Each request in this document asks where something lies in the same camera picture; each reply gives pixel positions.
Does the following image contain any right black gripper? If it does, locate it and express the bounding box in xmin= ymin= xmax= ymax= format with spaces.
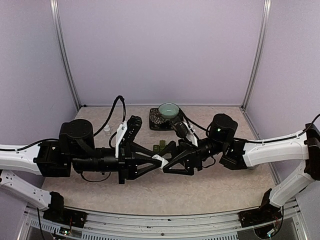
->
xmin=159 ymin=137 xmax=226 ymax=177

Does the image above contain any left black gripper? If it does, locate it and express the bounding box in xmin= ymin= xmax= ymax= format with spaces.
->
xmin=71 ymin=142 xmax=162 ymax=185

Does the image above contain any white pill bottle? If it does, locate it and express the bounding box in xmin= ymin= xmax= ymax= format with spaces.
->
xmin=152 ymin=154 xmax=169 ymax=170
xmin=103 ymin=124 xmax=111 ymax=136

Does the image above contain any green three-compartment pill box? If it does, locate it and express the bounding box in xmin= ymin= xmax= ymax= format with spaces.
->
xmin=152 ymin=139 xmax=166 ymax=153

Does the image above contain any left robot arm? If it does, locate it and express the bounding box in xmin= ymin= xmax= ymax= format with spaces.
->
xmin=0 ymin=116 xmax=167 ymax=227

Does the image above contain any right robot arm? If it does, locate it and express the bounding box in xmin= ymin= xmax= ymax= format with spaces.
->
xmin=153 ymin=113 xmax=320 ymax=222

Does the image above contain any black floral square plate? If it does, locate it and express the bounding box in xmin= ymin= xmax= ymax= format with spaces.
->
xmin=149 ymin=108 xmax=183 ymax=131

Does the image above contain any celadon green bowl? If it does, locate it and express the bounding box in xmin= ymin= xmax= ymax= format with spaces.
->
xmin=158 ymin=102 xmax=180 ymax=120

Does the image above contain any light blue mug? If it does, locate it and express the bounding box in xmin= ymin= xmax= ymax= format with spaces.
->
xmin=247 ymin=165 xmax=258 ymax=171

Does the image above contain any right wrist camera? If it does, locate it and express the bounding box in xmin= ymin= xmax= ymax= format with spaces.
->
xmin=169 ymin=115 xmax=189 ymax=139

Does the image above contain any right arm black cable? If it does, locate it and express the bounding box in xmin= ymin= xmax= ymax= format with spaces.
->
xmin=179 ymin=111 xmax=320 ymax=146

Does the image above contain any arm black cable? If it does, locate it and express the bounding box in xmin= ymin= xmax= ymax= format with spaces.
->
xmin=92 ymin=94 xmax=128 ymax=148
xmin=179 ymin=111 xmax=320 ymax=146

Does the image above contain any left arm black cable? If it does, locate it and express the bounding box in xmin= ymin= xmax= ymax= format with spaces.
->
xmin=92 ymin=94 xmax=128 ymax=148

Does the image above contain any front aluminium rail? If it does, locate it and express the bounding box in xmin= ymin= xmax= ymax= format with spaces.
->
xmin=19 ymin=197 xmax=308 ymax=240

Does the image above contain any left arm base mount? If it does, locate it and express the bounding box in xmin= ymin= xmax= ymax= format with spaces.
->
xmin=43 ymin=191 xmax=87 ymax=229

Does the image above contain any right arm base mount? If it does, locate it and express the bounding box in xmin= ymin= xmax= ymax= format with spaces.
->
xmin=238 ymin=188 xmax=283 ymax=228

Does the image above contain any right aluminium frame post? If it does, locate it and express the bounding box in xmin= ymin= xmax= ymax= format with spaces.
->
xmin=241 ymin=0 xmax=272 ymax=112

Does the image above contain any aluminium frame post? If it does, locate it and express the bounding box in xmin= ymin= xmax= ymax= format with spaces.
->
xmin=241 ymin=0 xmax=272 ymax=112
xmin=49 ymin=0 xmax=82 ymax=111

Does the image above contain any left aluminium frame post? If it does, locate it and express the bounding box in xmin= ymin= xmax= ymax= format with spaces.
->
xmin=49 ymin=0 xmax=82 ymax=111

